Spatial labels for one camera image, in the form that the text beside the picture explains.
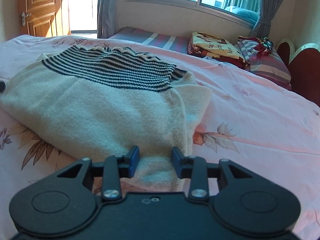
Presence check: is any striped mattress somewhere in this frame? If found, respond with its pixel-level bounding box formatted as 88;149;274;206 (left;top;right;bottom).
110;27;188;54

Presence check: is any grey left curtain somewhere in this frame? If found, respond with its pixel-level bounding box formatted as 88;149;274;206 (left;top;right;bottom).
97;0;116;38

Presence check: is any grey right curtain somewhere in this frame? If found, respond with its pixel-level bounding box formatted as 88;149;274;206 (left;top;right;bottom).
249;0;283;38

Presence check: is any brown wooden door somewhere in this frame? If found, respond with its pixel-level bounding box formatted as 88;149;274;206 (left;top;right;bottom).
18;0;71;37

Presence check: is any red heart-shaped headboard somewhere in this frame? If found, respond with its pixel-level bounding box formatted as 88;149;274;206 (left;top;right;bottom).
276;38;320;105

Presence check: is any cream striped knit sweater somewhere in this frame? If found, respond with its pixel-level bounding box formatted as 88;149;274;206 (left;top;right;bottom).
1;46;212;191

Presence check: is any yellow red folded blanket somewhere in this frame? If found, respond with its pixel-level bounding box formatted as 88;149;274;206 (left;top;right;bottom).
187;32;248;69

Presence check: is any grey curtain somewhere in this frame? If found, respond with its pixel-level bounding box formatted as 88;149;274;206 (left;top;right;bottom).
249;0;283;38
97;0;116;38

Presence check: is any pink floral bed sheet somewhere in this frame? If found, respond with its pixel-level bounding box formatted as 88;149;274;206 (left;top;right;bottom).
1;35;319;239

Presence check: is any red dark hair accessory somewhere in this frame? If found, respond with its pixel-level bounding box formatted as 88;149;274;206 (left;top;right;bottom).
254;37;273;57

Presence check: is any striped pillow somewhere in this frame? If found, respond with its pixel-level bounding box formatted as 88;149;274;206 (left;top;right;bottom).
237;36;291;90

